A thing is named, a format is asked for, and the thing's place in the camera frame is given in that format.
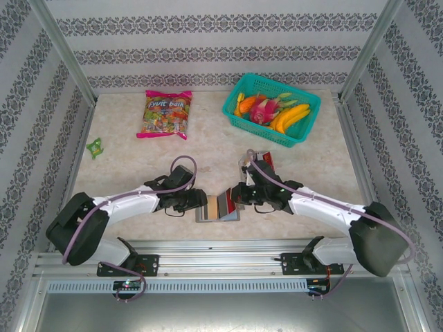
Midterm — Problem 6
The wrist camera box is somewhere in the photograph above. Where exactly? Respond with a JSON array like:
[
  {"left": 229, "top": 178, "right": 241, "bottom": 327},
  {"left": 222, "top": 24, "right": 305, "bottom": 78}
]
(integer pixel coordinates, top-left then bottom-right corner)
[
  {"left": 242, "top": 162, "right": 255, "bottom": 186},
  {"left": 171, "top": 165, "right": 195, "bottom": 190}
]

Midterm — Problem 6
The aluminium side rail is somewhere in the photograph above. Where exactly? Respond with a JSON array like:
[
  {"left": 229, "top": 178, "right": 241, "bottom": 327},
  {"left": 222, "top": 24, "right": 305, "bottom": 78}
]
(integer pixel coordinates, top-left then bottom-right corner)
[
  {"left": 332, "top": 91, "right": 395, "bottom": 250},
  {"left": 47, "top": 98, "right": 98, "bottom": 253}
]

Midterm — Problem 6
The teal plastic basket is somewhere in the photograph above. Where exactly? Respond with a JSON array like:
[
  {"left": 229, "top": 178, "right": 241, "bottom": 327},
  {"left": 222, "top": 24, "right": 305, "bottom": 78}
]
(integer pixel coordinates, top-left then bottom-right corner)
[{"left": 221, "top": 72, "right": 322, "bottom": 149}]

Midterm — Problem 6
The orange mango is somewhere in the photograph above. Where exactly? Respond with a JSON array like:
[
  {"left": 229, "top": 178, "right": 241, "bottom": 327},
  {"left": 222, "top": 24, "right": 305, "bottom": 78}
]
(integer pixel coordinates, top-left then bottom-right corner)
[{"left": 239, "top": 95, "right": 260, "bottom": 114}]

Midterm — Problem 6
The pink fruit candy bag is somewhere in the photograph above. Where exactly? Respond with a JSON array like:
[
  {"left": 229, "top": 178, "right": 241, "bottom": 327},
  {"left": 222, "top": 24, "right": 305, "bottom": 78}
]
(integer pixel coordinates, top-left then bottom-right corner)
[{"left": 136, "top": 89, "right": 193, "bottom": 141}]

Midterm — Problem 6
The grey slotted cable duct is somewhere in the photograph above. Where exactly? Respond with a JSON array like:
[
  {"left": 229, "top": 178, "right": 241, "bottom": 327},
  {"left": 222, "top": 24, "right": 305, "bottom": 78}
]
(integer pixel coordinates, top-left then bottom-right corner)
[{"left": 46, "top": 279, "right": 309, "bottom": 293}]

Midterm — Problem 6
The grey leather card holder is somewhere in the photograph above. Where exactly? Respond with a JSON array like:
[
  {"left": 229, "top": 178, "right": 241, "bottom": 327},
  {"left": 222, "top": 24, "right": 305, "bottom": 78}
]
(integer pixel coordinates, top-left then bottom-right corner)
[{"left": 195, "top": 194, "right": 242, "bottom": 223}]

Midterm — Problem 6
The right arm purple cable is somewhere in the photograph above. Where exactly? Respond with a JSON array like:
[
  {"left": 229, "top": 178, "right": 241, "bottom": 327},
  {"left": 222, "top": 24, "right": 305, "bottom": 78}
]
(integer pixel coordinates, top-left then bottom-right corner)
[{"left": 244, "top": 149, "right": 416, "bottom": 302}]

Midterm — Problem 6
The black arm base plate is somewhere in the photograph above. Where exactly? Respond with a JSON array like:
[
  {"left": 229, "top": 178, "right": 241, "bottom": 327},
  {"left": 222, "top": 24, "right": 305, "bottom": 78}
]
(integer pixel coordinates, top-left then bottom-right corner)
[
  {"left": 280, "top": 252, "right": 345, "bottom": 277},
  {"left": 96, "top": 254, "right": 161, "bottom": 277}
]

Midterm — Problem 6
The wide aluminium mounting rail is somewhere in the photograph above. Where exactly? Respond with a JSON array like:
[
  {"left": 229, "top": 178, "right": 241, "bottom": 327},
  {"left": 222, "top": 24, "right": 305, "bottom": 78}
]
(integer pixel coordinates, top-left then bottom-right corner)
[{"left": 33, "top": 240, "right": 411, "bottom": 277}]

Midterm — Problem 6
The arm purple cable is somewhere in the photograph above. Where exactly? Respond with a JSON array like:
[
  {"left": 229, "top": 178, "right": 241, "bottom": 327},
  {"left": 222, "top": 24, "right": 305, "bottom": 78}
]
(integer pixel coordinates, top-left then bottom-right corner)
[
  {"left": 62, "top": 155, "right": 199, "bottom": 304},
  {"left": 244, "top": 149, "right": 416, "bottom": 302}
]

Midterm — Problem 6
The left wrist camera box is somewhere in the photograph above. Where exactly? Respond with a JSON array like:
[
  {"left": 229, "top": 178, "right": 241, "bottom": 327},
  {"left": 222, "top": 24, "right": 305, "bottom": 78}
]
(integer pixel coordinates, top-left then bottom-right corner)
[{"left": 171, "top": 165, "right": 195, "bottom": 190}]

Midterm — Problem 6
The pink dragon fruit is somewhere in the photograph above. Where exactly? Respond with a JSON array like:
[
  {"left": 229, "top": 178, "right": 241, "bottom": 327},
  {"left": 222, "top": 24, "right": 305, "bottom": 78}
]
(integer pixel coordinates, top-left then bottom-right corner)
[{"left": 248, "top": 96, "right": 282, "bottom": 125}]

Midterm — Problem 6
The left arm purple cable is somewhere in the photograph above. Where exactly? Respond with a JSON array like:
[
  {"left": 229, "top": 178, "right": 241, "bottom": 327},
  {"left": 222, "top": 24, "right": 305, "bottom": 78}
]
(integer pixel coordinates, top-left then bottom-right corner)
[{"left": 62, "top": 155, "right": 199, "bottom": 304}]

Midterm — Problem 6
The aluminium frame post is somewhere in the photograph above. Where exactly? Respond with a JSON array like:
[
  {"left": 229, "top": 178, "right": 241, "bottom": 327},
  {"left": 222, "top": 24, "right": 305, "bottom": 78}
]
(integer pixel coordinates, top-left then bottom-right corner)
[
  {"left": 29, "top": 0, "right": 98, "bottom": 104},
  {"left": 340, "top": 0, "right": 405, "bottom": 103}
]

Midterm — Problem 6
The green candy wrapper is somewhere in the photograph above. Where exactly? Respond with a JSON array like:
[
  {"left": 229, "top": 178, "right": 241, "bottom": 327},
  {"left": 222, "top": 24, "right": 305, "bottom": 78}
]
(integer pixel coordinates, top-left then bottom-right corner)
[{"left": 86, "top": 137, "right": 106, "bottom": 160}]

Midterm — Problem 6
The clear acrylic card box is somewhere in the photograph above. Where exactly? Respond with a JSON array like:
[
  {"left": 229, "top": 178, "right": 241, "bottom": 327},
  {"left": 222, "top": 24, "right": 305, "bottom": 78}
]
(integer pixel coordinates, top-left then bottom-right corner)
[{"left": 237, "top": 150, "right": 278, "bottom": 185}]

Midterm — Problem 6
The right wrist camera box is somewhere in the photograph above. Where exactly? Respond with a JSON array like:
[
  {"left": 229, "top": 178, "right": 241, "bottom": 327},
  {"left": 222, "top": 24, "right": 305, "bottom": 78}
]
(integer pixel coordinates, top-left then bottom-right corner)
[{"left": 242, "top": 162, "right": 255, "bottom": 186}]

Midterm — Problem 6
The yellow banana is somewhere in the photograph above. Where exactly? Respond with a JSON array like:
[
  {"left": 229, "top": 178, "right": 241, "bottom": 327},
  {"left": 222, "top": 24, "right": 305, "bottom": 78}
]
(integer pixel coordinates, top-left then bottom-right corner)
[
  {"left": 269, "top": 103, "right": 311, "bottom": 129},
  {"left": 275, "top": 109, "right": 311, "bottom": 135}
]

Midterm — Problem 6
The small circuit board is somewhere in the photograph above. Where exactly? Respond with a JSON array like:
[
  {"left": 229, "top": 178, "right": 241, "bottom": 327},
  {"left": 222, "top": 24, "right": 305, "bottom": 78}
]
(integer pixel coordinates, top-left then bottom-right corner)
[
  {"left": 113, "top": 280, "right": 142, "bottom": 291},
  {"left": 307, "top": 278, "right": 332, "bottom": 294}
]

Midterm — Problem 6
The grey metal base panel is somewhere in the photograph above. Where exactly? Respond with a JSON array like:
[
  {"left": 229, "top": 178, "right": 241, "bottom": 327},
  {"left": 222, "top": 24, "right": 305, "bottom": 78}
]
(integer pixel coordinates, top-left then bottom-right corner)
[{"left": 20, "top": 276, "right": 426, "bottom": 332}]

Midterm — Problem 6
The red VIP card stack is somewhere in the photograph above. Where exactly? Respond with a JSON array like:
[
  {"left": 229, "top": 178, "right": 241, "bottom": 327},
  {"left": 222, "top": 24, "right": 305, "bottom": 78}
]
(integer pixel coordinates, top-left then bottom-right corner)
[{"left": 257, "top": 151, "right": 277, "bottom": 171}]

